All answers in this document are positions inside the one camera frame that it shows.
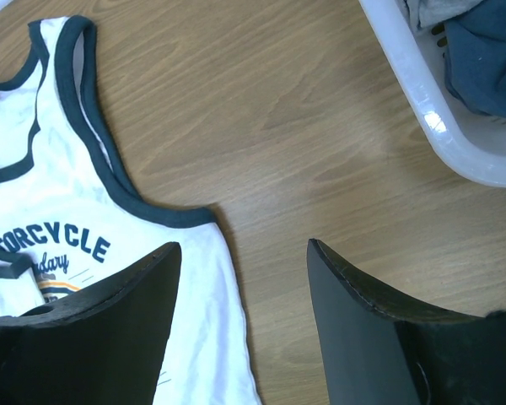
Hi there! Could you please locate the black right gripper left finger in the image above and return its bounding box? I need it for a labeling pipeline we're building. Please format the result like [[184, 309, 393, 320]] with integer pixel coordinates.
[[0, 242, 181, 404]]

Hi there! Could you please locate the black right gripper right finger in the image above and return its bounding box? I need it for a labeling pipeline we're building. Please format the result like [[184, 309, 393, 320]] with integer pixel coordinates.
[[307, 239, 506, 404]]

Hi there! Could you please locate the white printed tank top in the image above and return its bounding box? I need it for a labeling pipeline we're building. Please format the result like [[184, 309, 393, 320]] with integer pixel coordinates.
[[0, 16, 261, 404]]

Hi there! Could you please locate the blue tank top in basket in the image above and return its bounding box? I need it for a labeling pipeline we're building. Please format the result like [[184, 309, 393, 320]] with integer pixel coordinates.
[[444, 1, 506, 119]]

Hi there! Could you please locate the grey tank top in basket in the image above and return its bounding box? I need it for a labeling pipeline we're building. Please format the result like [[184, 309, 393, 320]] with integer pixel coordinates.
[[399, 0, 482, 30]]

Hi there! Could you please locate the white perforated plastic basket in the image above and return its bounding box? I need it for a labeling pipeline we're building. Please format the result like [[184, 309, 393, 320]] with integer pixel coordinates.
[[360, 0, 506, 188]]

